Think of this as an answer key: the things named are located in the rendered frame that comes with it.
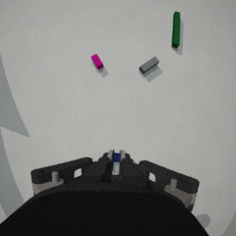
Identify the short magenta rod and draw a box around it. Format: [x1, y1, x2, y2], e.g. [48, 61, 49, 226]
[91, 54, 103, 70]

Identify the green rod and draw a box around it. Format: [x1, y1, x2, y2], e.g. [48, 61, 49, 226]
[171, 11, 180, 48]

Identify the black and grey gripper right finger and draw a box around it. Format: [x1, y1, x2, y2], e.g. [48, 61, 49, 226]
[119, 150, 200, 211]

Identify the grey rod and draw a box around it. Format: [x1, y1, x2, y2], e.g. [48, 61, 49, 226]
[139, 56, 159, 74]

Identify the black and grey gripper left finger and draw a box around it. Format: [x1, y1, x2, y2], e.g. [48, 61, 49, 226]
[30, 149, 114, 195]

